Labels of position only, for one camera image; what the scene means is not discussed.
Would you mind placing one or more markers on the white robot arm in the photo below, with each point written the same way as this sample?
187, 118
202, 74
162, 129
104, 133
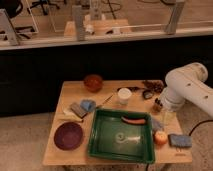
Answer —
187, 83

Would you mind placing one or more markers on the wooden brush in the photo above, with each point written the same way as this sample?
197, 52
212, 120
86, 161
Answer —
104, 102

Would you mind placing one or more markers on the white cup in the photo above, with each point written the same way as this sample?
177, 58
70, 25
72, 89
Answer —
124, 95

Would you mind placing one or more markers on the black glasses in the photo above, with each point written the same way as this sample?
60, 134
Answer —
147, 94

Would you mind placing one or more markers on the sausage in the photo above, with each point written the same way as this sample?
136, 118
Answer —
134, 121

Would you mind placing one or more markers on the green plastic tray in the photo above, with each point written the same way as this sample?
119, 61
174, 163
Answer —
112, 138

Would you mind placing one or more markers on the small pencil cup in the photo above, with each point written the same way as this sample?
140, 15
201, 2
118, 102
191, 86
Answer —
157, 106

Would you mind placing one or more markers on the grey cloth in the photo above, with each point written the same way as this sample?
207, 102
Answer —
156, 125

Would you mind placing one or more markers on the dark purple plate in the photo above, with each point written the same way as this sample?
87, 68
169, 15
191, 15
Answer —
68, 136

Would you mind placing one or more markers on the wooden table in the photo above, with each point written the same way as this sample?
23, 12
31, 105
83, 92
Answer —
74, 91

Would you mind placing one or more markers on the apple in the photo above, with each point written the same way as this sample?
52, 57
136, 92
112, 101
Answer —
160, 137

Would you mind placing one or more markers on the blue sponge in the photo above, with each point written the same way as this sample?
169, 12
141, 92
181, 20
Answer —
180, 141

